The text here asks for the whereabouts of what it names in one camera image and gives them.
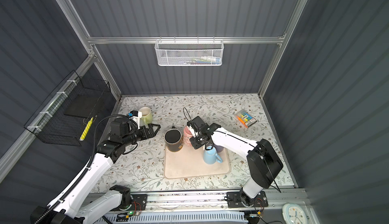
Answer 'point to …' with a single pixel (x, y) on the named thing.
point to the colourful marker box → (245, 119)
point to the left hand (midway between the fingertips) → (154, 127)
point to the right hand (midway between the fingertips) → (196, 142)
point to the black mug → (172, 137)
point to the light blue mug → (210, 156)
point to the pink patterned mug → (187, 135)
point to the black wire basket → (64, 118)
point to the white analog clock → (293, 214)
